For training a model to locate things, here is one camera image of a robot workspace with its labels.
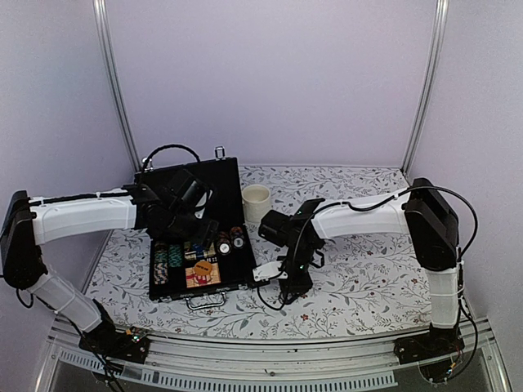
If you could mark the aluminium frame post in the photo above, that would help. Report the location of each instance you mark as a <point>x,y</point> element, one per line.
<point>103,31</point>
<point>435,48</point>

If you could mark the green chip stack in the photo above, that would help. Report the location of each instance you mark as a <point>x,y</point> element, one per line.
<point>175,256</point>

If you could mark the orange chip stack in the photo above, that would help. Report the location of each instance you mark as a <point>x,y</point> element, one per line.
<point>160,274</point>

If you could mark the right aluminium frame post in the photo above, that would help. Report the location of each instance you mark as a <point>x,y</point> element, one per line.
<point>435,48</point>

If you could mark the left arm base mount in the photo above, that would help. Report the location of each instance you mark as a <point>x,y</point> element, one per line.
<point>105,340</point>

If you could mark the floral table mat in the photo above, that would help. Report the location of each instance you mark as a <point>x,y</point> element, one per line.
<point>370,284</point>

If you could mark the front aluminium rail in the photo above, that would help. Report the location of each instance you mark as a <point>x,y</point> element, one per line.
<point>358,363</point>

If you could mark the cream ribbed cup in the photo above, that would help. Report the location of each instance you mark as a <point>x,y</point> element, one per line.
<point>256,202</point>

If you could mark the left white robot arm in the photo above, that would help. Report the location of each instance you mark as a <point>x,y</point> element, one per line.
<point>32,222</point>

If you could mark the clear round dealer disc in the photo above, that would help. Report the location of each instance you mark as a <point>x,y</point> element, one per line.
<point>201,280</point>

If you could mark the black chip stack white top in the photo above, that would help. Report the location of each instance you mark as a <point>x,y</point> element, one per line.
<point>223,243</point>

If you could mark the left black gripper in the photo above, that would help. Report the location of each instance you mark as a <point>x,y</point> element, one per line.
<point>205,236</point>

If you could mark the orange big blind button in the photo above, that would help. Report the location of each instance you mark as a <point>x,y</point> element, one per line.
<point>203,268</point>

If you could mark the black poker set case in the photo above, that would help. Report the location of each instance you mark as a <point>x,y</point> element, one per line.
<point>221,175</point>

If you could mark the left aluminium frame post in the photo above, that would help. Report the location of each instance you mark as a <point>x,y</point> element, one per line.
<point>103,31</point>

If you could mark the blue playing card deck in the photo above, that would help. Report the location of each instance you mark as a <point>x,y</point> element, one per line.
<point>195,252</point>

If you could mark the blue chip stack white top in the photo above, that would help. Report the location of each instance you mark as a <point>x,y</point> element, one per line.
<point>237,237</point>

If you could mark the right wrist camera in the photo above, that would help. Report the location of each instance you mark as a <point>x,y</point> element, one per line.
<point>269,271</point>

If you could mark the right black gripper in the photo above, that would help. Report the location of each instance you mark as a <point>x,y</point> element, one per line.
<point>299,286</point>

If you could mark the red playing card deck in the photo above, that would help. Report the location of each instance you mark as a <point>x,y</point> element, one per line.
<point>216,277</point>

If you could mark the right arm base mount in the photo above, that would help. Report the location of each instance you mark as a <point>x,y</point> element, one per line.
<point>435,343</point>

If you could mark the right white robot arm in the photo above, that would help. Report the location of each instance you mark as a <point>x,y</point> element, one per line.
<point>419,211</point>

